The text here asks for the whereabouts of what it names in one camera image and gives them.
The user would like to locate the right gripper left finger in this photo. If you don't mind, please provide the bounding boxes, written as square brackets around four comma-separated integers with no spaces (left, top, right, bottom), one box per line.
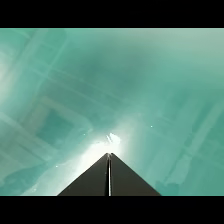
[57,152,110,197]

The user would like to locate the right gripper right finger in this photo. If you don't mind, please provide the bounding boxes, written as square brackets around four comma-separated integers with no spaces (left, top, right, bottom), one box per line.
[109,152,162,197]

